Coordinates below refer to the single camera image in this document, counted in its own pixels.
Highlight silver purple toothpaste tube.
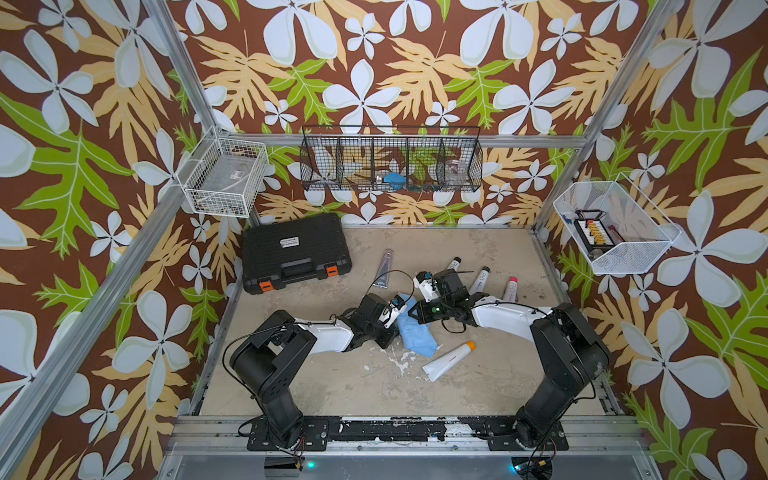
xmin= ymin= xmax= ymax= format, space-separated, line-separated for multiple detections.
xmin=372 ymin=249 xmax=394 ymax=289

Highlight blue microfiber cloth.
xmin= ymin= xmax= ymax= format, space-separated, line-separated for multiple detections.
xmin=396 ymin=298 xmax=438 ymax=358

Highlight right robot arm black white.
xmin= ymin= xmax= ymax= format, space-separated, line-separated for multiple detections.
xmin=409 ymin=269 xmax=611 ymax=449

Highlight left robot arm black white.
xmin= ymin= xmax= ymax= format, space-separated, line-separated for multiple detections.
xmin=222 ymin=293 xmax=410 ymax=449

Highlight white tube grey cap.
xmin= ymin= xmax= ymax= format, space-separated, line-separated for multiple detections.
xmin=469 ymin=266 xmax=490 ymax=294

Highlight white tube black cap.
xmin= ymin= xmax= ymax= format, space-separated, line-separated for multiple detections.
xmin=448 ymin=257 xmax=462 ymax=271

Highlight white tube pink cap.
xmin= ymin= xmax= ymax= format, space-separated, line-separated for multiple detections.
xmin=502 ymin=277 xmax=518 ymax=303

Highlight white tube orange cap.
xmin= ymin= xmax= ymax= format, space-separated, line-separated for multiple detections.
xmin=422 ymin=341 xmax=476 ymax=382

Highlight black tool case orange latches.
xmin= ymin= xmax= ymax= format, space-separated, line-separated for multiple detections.
xmin=242 ymin=213 xmax=352 ymax=295

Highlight blue object in basket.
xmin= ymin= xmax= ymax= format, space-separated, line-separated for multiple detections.
xmin=384 ymin=172 xmax=407 ymax=190

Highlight black box yellow items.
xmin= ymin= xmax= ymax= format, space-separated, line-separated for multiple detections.
xmin=574 ymin=209 xmax=616 ymax=252

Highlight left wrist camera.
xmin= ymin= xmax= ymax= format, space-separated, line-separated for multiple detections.
xmin=380 ymin=293 xmax=408 ymax=329

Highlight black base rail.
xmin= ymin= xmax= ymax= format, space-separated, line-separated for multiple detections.
xmin=248 ymin=415 xmax=570 ymax=452

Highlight black wire basket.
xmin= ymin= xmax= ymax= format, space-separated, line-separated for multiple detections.
xmin=298 ymin=125 xmax=484 ymax=193

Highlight white wire basket right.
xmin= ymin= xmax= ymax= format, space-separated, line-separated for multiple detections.
xmin=554 ymin=174 xmax=682 ymax=276

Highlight white wire basket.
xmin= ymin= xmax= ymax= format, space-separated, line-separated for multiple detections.
xmin=176 ymin=128 xmax=269 ymax=218
xmin=554 ymin=174 xmax=682 ymax=276

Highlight white wire basket left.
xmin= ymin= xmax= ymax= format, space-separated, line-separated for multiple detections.
xmin=176 ymin=128 xmax=269 ymax=218

